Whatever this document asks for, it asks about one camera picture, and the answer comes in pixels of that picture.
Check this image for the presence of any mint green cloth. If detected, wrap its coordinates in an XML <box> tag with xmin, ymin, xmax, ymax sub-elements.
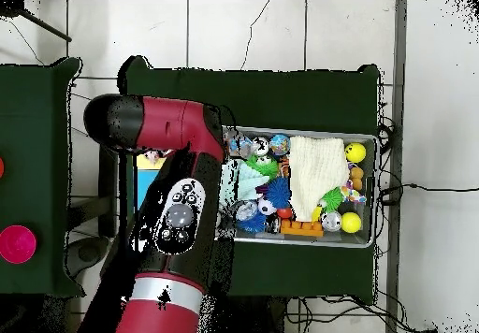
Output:
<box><xmin>236</xmin><ymin>160</ymin><xmax>270</xmax><ymax>203</ymax></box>

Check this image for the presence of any cream yellow cloth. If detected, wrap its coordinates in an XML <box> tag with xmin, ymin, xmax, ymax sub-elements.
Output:
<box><xmin>287</xmin><ymin>134</ymin><xmax>351</xmax><ymax>222</ymax></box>

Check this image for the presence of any wooden box with three holes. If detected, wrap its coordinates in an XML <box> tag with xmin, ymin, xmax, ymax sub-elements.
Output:
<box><xmin>135</xmin><ymin>152</ymin><xmax>175</xmax><ymax>214</ymax></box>

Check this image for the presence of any clear mesh bin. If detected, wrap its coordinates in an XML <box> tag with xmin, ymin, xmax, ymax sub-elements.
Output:
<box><xmin>216</xmin><ymin>125</ymin><xmax>378</xmax><ymax>249</ymax></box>

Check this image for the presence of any green fuzzy toy with eyes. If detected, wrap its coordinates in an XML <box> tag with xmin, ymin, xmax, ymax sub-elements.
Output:
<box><xmin>246</xmin><ymin>155</ymin><xmax>281</xmax><ymax>181</ymax></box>

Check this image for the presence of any silver can with open top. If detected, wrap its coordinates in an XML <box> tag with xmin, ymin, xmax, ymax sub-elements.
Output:
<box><xmin>250</xmin><ymin>136</ymin><xmax>271</xmax><ymax>158</ymax></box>

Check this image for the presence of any small soccer ball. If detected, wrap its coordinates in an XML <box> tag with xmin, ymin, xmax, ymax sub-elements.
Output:
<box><xmin>257</xmin><ymin>197</ymin><xmax>278</xmax><ymax>217</ymax></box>

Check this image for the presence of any blue spiky ball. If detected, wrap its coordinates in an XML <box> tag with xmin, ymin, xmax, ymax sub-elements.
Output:
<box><xmin>267</xmin><ymin>177</ymin><xmax>293</xmax><ymax>210</ymax></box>
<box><xmin>238</xmin><ymin>214</ymin><xmax>269</xmax><ymax>235</ymax></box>

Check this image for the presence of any globe print ball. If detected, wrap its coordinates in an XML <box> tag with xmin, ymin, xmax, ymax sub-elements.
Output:
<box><xmin>269</xmin><ymin>134</ymin><xmax>292</xmax><ymax>155</ymax></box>

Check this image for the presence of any small red ball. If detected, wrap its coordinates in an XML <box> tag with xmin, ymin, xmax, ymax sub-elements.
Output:
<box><xmin>276</xmin><ymin>205</ymin><xmax>295</xmax><ymax>222</ymax></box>

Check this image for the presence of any orange toy brick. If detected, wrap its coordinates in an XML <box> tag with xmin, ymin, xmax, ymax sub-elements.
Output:
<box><xmin>280</xmin><ymin>219</ymin><xmax>325</xmax><ymax>239</ymax></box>

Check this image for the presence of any green spiky ball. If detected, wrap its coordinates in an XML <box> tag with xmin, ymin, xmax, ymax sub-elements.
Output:
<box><xmin>323</xmin><ymin>188</ymin><xmax>345</xmax><ymax>213</ymax></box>

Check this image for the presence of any orange plush toy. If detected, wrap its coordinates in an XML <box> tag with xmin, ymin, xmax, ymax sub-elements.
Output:
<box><xmin>348</xmin><ymin>165</ymin><xmax>366</xmax><ymax>192</ymax></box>

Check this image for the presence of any yellow smiley ball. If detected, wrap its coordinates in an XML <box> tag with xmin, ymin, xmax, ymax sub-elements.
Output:
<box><xmin>343</xmin><ymin>141</ymin><xmax>368</xmax><ymax>165</ymax></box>

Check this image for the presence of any plain yellow ball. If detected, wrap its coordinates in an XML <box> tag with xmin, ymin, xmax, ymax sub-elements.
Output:
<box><xmin>340</xmin><ymin>211</ymin><xmax>363</xmax><ymax>235</ymax></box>

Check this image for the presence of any side table with green cloth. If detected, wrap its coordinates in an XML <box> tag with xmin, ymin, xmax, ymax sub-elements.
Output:
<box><xmin>0</xmin><ymin>57</ymin><xmax>83</xmax><ymax>298</ymax></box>

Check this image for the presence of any pink disc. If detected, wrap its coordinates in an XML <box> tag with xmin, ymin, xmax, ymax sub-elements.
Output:
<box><xmin>0</xmin><ymin>224</ymin><xmax>38</xmax><ymax>266</ymax></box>

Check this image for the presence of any black tripod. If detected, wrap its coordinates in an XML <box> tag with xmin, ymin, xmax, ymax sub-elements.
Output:
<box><xmin>0</xmin><ymin>0</ymin><xmax>74</xmax><ymax>44</ymax></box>

